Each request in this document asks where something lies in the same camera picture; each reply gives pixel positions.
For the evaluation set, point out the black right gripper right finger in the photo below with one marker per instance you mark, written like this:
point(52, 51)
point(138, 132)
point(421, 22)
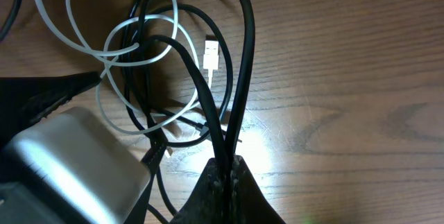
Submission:
point(248, 204)

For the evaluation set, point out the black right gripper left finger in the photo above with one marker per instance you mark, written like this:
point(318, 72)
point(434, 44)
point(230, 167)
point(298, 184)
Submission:
point(205, 204)

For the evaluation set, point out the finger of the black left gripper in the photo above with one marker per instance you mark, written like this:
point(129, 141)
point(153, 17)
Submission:
point(27, 100)
point(151, 162)

